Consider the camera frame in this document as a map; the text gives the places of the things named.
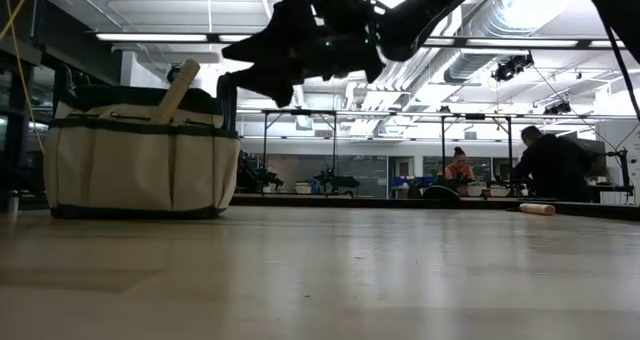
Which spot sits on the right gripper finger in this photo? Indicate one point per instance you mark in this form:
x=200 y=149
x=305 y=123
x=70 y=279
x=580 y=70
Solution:
x=280 y=35
x=280 y=82

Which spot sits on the cream canvas bag green trim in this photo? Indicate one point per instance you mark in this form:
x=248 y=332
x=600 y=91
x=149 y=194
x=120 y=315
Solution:
x=140 y=170

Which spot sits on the black background robot arm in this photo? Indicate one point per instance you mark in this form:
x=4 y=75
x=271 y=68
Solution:
x=260 y=175
x=335 y=182

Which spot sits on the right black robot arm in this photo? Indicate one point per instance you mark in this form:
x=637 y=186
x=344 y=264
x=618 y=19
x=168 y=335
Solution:
x=415 y=20

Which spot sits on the black ceiling spotlight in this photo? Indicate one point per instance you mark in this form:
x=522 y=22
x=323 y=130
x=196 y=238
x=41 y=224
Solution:
x=557 y=108
x=510 y=67
x=171 y=74

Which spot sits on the long overhead light bar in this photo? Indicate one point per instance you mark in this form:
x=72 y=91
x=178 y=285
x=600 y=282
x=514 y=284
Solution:
x=150 y=37

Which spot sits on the person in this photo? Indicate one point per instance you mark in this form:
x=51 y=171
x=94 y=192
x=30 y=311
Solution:
x=555 y=167
x=459 y=172

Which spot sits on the white background pot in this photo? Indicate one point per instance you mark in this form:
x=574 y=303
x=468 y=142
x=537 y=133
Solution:
x=498 y=190
x=474 y=189

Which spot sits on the short pale cylinder object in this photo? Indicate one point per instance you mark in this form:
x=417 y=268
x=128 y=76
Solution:
x=537 y=209

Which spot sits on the black computer monitor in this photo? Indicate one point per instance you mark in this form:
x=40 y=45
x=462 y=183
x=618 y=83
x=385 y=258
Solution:
x=600 y=160

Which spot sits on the black monitor stand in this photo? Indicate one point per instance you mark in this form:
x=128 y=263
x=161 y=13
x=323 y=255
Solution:
x=622 y=170

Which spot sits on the black background rig frame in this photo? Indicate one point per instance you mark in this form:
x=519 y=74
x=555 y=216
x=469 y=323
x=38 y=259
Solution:
x=300 y=112
x=475 y=116

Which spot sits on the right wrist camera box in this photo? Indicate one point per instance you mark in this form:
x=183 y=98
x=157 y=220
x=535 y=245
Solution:
x=342 y=0

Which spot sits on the silver ventilation duct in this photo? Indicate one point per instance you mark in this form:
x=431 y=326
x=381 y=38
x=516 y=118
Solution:
x=470 y=65

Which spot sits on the black aluminium table frame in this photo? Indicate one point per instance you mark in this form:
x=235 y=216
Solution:
x=390 y=201

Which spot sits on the small silver post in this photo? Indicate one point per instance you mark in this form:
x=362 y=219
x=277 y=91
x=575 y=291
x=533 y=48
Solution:
x=13 y=205

